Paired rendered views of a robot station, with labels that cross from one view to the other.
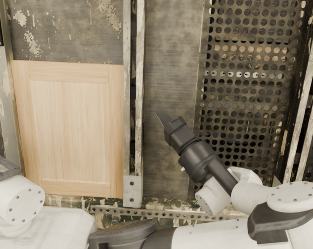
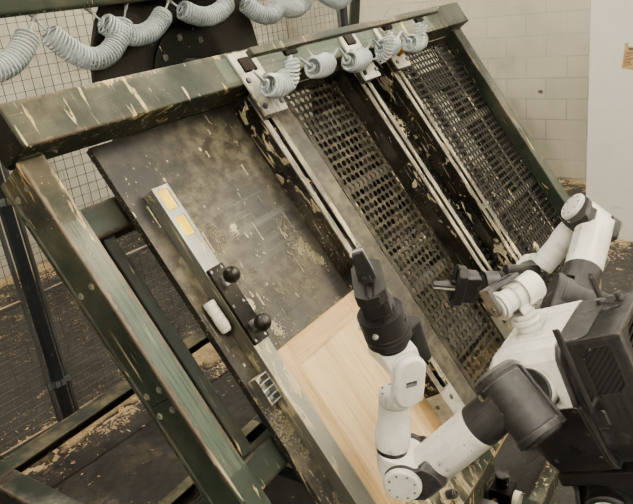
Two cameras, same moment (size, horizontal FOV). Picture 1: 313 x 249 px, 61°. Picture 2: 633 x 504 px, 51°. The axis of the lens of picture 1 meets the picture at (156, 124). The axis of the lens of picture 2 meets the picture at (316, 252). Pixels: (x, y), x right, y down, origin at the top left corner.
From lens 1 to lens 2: 1.57 m
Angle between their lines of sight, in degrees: 53
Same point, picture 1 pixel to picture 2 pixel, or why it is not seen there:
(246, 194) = (547, 251)
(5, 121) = (317, 432)
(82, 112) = (358, 365)
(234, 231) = (583, 228)
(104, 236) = (558, 291)
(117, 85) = not seen: hidden behind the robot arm
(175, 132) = (468, 275)
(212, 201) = not seen: hidden behind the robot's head
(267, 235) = (591, 213)
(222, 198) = not seen: hidden behind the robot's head
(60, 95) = (332, 361)
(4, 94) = (297, 396)
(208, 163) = (508, 268)
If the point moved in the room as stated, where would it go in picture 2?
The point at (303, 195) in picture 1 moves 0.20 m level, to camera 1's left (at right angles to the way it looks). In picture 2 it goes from (576, 199) to (560, 225)
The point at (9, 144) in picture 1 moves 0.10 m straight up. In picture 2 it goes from (337, 463) to (332, 426)
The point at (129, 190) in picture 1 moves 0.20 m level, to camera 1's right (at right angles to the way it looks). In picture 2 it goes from (455, 406) to (478, 369)
